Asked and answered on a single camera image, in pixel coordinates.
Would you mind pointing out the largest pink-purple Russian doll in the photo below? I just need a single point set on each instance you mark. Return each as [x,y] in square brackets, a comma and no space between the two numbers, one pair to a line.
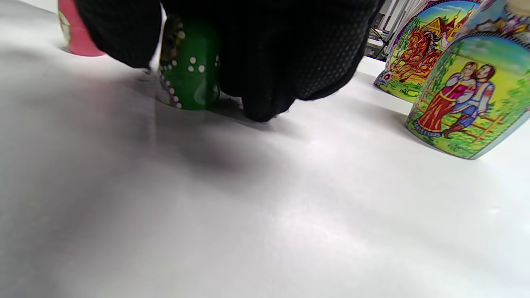
[414,54]

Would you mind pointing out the red Russian doll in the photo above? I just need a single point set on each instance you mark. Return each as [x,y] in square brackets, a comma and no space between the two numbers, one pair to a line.
[78,41]

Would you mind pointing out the person's right hand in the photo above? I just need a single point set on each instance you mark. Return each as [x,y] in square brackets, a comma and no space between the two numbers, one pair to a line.
[281,49]

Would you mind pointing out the light blue Russian doll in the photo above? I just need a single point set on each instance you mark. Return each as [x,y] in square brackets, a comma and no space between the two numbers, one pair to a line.
[468,103]

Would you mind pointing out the green Russian doll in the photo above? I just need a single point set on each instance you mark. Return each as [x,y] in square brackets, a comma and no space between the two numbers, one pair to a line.
[190,82]

